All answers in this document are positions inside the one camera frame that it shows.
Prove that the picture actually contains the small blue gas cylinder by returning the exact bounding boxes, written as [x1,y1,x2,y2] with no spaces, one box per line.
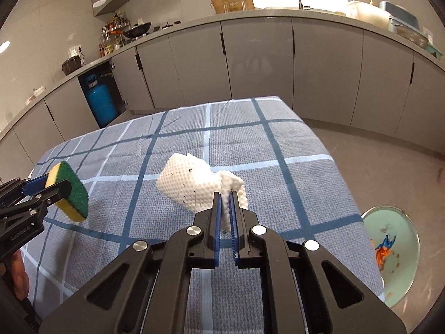
[85,74,119,127]

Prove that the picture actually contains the metal colander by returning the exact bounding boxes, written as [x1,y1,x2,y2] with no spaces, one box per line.
[395,24,430,47]

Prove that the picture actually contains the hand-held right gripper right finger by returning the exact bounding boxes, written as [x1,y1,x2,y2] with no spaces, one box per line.
[229,191,407,334]

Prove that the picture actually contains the black wok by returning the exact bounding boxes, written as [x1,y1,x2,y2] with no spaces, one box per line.
[112,23,152,40]

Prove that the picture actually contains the wooden cutting board with rack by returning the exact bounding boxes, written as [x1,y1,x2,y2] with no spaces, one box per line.
[209,0,255,14]

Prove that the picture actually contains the yellow green scouring sponge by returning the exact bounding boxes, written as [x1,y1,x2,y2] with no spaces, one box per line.
[45,161,89,222]

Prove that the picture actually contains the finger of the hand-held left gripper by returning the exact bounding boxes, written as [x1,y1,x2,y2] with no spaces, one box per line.
[0,175,48,207]
[0,180,73,224]

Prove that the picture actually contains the dark cooking pot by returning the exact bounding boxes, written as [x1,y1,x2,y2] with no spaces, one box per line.
[62,56,83,76]

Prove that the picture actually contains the blue dish drainer box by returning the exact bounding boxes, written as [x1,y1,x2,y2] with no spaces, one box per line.
[379,1,423,32]

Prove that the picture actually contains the person's left hand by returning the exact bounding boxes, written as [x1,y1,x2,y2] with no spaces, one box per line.
[10,250,31,300]

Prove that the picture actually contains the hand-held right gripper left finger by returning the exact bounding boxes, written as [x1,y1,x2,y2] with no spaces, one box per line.
[38,192,223,334]

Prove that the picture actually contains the orange blue snack wrapper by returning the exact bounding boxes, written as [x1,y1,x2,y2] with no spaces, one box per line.
[370,233,398,270]

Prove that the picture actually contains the white plastic tub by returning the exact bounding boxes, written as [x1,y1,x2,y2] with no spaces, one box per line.
[346,0,392,28]

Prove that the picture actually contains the spice rack with bottles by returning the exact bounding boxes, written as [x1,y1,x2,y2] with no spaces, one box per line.
[98,11,131,57]

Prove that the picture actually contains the white paper towel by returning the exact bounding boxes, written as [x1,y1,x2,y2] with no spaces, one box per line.
[156,152,249,232]

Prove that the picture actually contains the black gas stove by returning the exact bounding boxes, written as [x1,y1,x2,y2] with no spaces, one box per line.
[152,21,182,31]

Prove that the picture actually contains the grey kitchen base cabinets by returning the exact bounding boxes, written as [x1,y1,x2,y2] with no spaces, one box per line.
[0,9,445,181]

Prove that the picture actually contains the blue checked tablecloth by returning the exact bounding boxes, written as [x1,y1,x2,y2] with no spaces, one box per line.
[21,95,385,334]

